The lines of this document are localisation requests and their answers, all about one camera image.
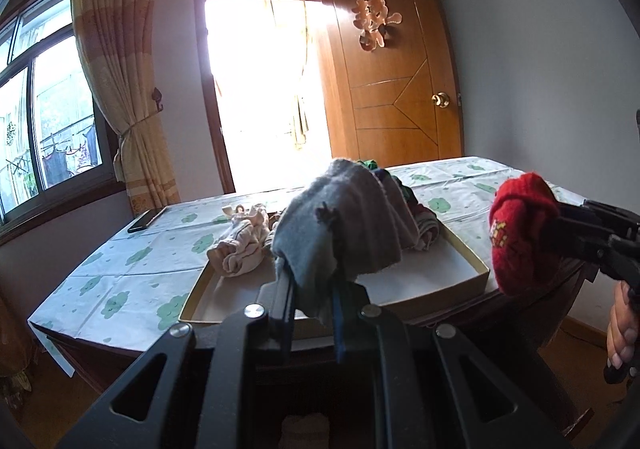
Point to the hanging cloth outside doorway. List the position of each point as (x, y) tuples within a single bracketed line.
[(300, 129)]

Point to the red knitted sock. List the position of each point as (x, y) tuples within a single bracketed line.
[(520, 229)]

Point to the brown patterned fabric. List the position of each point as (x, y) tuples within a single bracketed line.
[(12, 354)]

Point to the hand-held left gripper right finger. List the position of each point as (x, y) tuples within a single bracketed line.
[(340, 324)]

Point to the curtain tieback hook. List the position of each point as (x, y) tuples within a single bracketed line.
[(158, 96)]

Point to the striped garment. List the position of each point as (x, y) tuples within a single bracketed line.
[(425, 229)]

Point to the dark-framed window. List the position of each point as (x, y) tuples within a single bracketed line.
[(60, 129)]

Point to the person's right hand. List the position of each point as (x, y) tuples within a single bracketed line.
[(620, 329)]

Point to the black phone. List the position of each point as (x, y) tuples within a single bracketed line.
[(146, 221)]

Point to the dark wooden drawer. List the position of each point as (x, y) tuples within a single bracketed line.
[(575, 421)]

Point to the beige patterned curtain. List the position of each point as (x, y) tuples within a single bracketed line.
[(125, 79)]

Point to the shallow cardboard box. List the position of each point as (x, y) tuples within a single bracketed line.
[(425, 279)]

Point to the dark wooden desk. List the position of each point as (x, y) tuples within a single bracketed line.
[(530, 314)]

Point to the grey underwear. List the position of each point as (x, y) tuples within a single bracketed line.
[(340, 219)]

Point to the brass door knob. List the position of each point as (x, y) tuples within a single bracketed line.
[(440, 99)]

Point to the wooden door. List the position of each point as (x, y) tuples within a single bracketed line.
[(400, 119)]

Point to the dark multicoloured garment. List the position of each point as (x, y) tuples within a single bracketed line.
[(397, 189)]

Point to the pale door ornament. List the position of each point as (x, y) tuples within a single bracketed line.
[(375, 19)]

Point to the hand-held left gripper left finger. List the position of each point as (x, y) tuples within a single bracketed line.
[(286, 314)]

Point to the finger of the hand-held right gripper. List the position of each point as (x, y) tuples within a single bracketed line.
[(585, 244), (595, 214)]

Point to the beige underwear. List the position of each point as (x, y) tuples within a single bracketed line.
[(240, 244)]

